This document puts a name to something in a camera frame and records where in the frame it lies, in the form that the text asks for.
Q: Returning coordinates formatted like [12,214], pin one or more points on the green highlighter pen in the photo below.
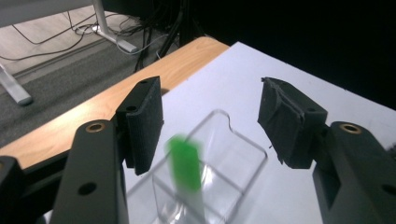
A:
[185,165]

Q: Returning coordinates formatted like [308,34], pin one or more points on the clear plastic divided organizer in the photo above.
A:
[230,161]

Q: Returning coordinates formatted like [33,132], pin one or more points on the black curtain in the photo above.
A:
[295,31]

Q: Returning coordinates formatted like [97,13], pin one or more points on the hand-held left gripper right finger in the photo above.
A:
[286,130]

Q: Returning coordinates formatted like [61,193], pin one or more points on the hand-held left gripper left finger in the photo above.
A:
[144,124]

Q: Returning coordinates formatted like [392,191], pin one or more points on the black stand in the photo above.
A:
[174,28]

